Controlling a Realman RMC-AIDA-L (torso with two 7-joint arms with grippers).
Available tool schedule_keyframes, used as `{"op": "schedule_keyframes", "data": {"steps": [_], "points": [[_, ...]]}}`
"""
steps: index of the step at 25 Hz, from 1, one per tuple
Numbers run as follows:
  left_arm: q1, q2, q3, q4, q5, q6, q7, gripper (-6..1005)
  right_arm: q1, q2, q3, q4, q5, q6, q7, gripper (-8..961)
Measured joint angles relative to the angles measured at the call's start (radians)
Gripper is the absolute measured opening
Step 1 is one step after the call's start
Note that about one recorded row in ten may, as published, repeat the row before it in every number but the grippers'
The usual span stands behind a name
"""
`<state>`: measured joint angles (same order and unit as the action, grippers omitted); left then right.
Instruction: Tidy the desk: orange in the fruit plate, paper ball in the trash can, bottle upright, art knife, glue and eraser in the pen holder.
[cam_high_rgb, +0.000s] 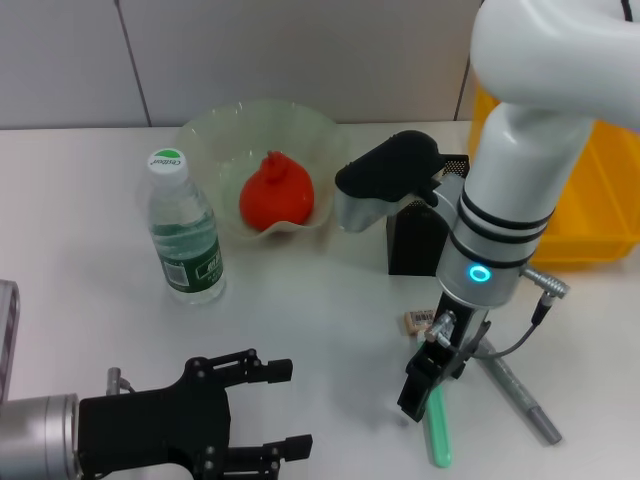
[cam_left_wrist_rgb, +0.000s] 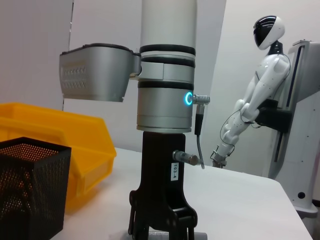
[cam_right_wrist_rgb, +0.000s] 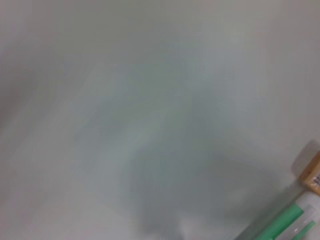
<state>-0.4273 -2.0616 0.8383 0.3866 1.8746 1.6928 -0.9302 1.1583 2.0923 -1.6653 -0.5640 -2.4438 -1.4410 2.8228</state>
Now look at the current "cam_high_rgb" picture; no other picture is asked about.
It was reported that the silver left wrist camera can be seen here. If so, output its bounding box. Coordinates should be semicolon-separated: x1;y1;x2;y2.
0;279;21;401

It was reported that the mint green utility knife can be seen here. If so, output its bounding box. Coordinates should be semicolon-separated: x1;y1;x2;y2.
414;334;455;470

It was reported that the beige barcode eraser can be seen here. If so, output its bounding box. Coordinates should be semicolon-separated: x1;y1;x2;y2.
403;308;435;337

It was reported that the orange toy fruit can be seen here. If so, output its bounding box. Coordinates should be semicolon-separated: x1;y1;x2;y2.
238;149;316;232

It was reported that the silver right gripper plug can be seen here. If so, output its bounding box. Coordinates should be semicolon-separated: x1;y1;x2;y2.
422;309;459;346

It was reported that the black mesh pen holder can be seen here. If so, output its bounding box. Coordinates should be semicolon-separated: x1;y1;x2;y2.
385;152;471;277

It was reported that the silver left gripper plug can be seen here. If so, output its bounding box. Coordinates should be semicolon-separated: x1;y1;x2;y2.
106;367;136;394

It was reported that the yellow plastic bin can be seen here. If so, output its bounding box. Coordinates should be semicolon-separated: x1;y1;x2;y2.
467;82;640;264

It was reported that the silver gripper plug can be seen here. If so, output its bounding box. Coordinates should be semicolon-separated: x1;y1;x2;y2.
422;309;459;346
106;367;136;394

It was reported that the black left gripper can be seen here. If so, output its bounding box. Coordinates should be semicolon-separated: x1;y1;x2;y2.
77;348;315;480

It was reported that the pale green wavy fruit bowl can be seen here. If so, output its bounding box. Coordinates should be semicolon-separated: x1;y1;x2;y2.
177;99;359;245

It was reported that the grey marker pen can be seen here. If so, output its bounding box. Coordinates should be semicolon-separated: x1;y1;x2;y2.
474;339;564;446

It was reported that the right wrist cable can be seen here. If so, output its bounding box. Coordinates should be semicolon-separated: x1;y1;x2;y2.
449;267;571;359

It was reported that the clear green-label water bottle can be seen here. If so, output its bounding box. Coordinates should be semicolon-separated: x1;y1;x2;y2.
146;148;227;307

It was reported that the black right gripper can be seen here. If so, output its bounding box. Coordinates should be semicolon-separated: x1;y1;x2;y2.
397;293;494;424

